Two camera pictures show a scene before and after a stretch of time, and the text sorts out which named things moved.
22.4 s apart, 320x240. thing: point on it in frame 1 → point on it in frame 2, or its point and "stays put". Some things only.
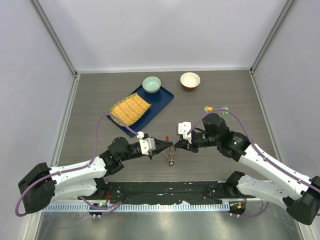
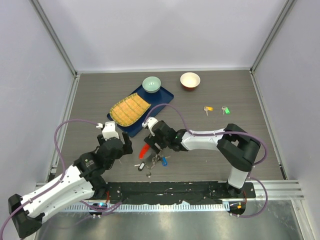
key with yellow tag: [208, 108] stays put
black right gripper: [182, 143] → [152, 140]
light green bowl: [151, 84] stays put
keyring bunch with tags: [171, 155] → [157, 157]
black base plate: [166, 192] stays put
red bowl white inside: [189, 80] stays put
